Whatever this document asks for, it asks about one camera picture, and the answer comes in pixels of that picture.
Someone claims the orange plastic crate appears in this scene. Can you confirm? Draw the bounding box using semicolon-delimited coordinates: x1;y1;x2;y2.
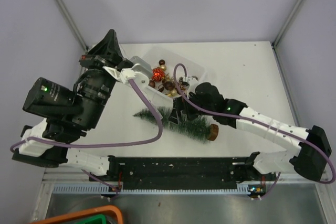
32;205;124;224

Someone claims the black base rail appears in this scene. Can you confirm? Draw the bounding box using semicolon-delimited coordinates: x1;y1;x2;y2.
99;156;276;189

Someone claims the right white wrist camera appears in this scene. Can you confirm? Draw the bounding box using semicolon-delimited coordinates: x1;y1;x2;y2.
180;76;198;89

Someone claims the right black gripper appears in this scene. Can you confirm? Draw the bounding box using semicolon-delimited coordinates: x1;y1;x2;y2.
167;90;215;125

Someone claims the small green christmas tree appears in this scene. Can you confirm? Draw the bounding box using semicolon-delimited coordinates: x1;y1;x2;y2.
132;105;220;145

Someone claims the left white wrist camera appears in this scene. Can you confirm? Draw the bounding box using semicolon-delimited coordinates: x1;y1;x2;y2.
103;56;153;89

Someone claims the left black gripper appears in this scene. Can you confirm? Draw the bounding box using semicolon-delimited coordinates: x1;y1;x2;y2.
66;30;130;132

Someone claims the grey cable duct strip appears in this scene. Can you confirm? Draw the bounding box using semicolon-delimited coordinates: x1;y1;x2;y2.
52;184;266;197

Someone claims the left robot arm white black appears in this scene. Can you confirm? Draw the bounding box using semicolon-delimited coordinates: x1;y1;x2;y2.
12;29;133;180

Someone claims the white plastic basket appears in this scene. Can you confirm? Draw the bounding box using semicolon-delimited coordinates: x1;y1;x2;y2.
136;47;208;109

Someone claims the red glitter bauble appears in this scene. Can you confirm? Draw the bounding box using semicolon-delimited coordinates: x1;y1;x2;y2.
152;68;165;82

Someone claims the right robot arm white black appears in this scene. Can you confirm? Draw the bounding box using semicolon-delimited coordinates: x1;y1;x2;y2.
170;82;335;184

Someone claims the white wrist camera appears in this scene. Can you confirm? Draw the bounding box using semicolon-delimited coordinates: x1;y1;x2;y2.
103;56;153;89
180;76;198;89

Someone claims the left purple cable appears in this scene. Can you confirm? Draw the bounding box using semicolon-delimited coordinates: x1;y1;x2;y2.
9;78;164;198

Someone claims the green plastic crate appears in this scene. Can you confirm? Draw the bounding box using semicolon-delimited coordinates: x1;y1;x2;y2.
72;214;108;224

